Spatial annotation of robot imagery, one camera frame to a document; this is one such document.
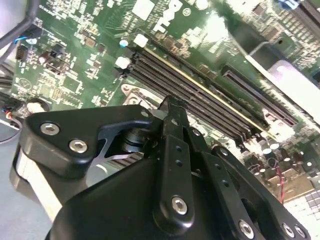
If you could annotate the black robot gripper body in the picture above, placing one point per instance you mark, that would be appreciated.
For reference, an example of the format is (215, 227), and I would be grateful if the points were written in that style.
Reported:
(112, 212)

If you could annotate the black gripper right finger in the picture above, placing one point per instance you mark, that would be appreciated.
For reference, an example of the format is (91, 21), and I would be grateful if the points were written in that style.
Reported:
(220, 175)

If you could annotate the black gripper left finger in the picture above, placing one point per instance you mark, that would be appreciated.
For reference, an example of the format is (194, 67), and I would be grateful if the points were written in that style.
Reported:
(50, 150)

